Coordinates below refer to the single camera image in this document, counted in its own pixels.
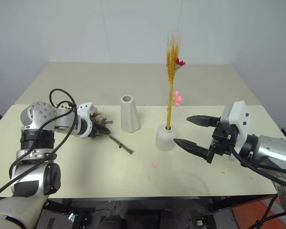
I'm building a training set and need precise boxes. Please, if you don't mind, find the short white vase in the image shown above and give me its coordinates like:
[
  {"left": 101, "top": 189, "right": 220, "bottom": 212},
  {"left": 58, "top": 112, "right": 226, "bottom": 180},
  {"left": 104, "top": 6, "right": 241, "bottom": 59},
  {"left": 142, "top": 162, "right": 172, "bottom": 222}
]
[{"left": 156, "top": 124, "right": 176, "bottom": 152}]

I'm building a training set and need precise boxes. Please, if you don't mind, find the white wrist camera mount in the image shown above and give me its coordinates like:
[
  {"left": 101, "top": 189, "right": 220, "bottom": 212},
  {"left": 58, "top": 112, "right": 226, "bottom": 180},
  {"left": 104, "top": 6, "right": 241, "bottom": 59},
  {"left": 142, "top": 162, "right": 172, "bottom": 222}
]
[
  {"left": 76, "top": 102, "right": 96, "bottom": 139},
  {"left": 220, "top": 100, "right": 250, "bottom": 156}
]

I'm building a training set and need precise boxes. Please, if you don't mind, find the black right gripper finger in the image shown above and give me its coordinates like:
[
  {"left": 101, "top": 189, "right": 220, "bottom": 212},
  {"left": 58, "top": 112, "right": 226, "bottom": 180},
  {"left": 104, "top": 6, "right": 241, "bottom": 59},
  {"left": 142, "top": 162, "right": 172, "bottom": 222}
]
[
  {"left": 173, "top": 138, "right": 215, "bottom": 164},
  {"left": 186, "top": 114, "right": 222, "bottom": 128}
]

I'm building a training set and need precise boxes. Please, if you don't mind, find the yellow wheat flower bouquet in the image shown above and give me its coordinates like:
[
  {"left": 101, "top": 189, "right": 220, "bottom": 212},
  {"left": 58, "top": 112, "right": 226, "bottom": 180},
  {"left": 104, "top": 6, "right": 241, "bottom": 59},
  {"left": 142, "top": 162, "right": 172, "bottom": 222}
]
[{"left": 165, "top": 30, "right": 187, "bottom": 131}]

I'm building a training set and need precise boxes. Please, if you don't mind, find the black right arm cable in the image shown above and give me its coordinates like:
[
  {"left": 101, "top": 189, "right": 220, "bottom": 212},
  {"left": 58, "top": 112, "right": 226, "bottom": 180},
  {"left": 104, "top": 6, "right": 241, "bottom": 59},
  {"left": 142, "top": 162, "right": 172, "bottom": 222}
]
[{"left": 228, "top": 144, "right": 286, "bottom": 190}]

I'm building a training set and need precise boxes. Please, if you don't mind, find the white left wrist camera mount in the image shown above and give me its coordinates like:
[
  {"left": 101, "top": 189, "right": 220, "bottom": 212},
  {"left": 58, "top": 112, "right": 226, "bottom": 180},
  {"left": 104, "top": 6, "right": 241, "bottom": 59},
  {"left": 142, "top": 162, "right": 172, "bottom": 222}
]
[{"left": 76, "top": 102, "right": 96, "bottom": 139}]

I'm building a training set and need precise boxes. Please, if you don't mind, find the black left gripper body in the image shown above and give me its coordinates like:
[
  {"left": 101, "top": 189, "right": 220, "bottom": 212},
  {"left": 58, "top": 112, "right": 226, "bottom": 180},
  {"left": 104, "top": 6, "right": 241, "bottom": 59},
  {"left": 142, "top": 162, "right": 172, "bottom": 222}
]
[{"left": 86, "top": 120, "right": 101, "bottom": 140}]

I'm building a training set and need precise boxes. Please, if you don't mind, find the dried brown flower bouquet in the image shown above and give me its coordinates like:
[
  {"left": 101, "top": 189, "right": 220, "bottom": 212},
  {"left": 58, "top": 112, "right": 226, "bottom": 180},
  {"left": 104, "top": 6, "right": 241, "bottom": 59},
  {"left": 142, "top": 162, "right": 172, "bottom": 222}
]
[{"left": 56, "top": 102, "right": 135, "bottom": 155}]

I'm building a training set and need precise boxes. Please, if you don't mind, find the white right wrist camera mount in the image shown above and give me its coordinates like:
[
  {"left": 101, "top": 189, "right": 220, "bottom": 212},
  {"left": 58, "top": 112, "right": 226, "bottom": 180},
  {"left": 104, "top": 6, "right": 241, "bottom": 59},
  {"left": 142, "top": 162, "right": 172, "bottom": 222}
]
[{"left": 220, "top": 100, "right": 250, "bottom": 156}]

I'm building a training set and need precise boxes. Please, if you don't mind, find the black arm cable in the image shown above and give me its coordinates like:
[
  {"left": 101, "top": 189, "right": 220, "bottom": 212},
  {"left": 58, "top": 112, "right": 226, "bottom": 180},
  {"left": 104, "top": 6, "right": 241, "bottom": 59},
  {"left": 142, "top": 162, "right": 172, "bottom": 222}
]
[
  {"left": 0, "top": 88, "right": 78, "bottom": 199},
  {"left": 228, "top": 144, "right": 286, "bottom": 190}
]

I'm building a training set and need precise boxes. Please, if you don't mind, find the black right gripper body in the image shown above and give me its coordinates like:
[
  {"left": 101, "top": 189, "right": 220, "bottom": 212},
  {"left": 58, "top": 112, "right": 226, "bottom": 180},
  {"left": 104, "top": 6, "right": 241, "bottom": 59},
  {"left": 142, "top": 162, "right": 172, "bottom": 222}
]
[{"left": 208, "top": 120, "right": 240, "bottom": 157}]

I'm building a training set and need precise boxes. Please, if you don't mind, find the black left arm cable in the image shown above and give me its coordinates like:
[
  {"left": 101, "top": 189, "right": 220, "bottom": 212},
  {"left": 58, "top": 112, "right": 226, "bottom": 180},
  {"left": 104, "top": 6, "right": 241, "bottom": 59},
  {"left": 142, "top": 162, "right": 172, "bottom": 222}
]
[{"left": 0, "top": 88, "right": 78, "bottom": 199}]

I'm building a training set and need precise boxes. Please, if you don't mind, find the tall white vase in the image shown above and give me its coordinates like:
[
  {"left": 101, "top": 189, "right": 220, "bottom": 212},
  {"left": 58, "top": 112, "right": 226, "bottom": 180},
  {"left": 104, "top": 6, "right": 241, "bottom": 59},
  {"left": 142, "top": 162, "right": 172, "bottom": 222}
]
[{"left": 120, "top": 95, "right": 141, "bottom": 133}]

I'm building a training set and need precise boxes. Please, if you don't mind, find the black table frame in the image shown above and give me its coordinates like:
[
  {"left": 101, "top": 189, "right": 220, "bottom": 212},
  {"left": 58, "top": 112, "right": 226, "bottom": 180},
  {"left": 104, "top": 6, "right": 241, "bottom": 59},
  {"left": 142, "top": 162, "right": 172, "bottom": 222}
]
[{"left": 44, "top": 193, "right": 280, "bottom": 217}]

